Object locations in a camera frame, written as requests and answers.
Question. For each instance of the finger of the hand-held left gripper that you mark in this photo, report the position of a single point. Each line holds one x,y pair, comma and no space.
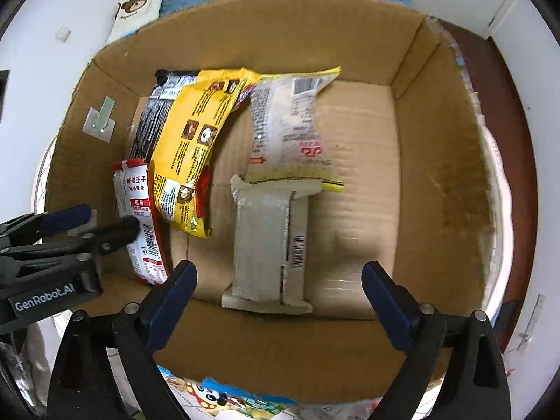
118,232
65,218

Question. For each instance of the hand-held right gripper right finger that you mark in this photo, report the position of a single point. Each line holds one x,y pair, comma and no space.
385,306

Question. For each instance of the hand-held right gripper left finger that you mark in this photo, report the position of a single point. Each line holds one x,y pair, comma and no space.
175,302

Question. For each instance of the red white snack packet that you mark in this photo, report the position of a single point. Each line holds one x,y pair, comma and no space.
140,192

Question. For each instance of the brown cardboard box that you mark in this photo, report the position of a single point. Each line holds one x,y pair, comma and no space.
372,162

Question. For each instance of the grey snack packet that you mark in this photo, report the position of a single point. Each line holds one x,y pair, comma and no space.
258,245

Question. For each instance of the yellow snack packet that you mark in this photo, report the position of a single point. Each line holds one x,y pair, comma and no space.
188,148

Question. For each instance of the black snack packet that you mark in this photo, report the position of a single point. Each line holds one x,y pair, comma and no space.
148,122

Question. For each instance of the floral print table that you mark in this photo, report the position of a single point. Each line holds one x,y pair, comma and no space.
500,271

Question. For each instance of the clear white snack packet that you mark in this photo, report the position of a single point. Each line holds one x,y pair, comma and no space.
284,118

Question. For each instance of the bear print pillow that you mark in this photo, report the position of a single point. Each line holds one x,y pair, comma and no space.
135,4

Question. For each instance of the white wall socket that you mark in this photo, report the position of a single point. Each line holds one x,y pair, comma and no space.
64,34

